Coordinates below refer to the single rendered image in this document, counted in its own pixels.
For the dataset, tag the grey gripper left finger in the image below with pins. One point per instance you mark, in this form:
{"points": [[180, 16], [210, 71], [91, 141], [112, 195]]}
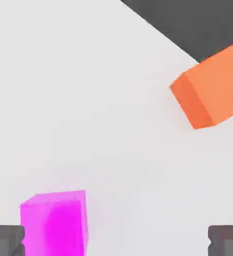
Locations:
{"points": [[4, 238]]}

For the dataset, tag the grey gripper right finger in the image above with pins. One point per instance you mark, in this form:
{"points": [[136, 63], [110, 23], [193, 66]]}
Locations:
{"points": [[226, 240]]}

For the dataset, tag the small magenta cube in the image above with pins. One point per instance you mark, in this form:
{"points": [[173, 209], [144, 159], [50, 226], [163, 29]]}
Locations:
{"points": [[56, 226]]}

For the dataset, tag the large orange box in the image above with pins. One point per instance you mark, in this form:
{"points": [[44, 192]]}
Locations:
{"points": [[212, 88]]}

